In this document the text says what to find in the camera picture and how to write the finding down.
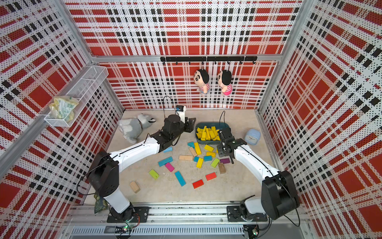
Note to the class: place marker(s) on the grey plush husky toy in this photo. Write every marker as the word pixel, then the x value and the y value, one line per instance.
pixel 132 128

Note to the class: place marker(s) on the small teal block centre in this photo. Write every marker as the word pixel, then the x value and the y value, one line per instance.
pixel 208 158

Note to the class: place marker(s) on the long teal block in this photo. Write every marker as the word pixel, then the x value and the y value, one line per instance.
pixel 180 178

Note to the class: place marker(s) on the light green block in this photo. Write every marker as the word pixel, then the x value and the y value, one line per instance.
pixel 215 162

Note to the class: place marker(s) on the red block right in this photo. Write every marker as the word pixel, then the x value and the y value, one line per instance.
pixel 211 176

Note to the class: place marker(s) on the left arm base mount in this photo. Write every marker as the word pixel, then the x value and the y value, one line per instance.
pixel 130 215

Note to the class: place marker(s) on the natural wood long block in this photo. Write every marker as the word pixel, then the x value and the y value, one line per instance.
pixel 186 157

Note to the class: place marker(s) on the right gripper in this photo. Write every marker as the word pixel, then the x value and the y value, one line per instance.
pixel 221 152

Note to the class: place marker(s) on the white wire wall basket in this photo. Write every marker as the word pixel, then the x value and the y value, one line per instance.
pixel 83 90

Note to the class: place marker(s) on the green block near-left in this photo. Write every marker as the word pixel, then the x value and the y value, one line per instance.
pixel 154 174

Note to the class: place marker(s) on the brown wooden block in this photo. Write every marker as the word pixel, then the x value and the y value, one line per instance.
pixel 221 168

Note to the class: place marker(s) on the yellow angled block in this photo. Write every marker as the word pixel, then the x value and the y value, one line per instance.
pixel 197 148

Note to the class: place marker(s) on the yellow-green packet in basket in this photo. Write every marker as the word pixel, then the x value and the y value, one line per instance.
pixel 63 107

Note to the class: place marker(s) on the light blue cylinder block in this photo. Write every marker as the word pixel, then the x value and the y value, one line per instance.
pixel 169 149

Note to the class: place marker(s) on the magenta block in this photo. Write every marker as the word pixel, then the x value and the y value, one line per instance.
pixel 170 167

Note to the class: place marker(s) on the dark teal plastic bin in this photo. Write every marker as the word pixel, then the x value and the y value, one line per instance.
pixel 208 125

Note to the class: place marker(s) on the yellow block pile centre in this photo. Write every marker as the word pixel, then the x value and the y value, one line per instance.
pixel 210 151

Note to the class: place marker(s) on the purple block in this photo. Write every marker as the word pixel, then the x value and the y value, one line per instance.
pixel 225 160

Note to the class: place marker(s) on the black hook rail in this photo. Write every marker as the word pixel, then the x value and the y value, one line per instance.
pixel 209 59

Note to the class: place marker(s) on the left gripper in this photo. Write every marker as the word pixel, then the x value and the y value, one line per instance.
pixel 190 124

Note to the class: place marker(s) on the natural wood block near-left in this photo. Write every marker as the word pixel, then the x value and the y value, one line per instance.
pixel 134 186

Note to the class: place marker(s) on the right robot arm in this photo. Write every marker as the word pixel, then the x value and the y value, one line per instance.
pixel 278 192

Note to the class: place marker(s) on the pink-shirt hanging plush doll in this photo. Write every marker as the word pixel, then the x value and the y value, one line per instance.
pixel 225 82

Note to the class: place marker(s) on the red block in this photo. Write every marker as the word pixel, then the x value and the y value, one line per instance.
pixel 211 176
pixel 198 184

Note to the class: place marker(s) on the printed natural wood block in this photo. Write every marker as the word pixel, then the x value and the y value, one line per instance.
pixel 193 152

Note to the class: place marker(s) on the camouflage cloth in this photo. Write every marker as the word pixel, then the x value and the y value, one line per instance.
pixel 100 204

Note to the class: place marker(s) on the light blue alarm clock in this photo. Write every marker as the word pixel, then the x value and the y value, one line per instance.
pixel 252 136

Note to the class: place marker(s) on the red block left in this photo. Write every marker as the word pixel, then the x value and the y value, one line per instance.
pixel 198 184

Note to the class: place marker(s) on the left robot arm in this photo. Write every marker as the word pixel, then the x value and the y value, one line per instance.
pixel 104 171

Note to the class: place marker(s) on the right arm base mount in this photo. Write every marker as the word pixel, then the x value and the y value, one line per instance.
pixel 241 214

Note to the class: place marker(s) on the blue-shirt hanging plush doll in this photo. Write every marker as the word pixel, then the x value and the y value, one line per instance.
pixel 202 80

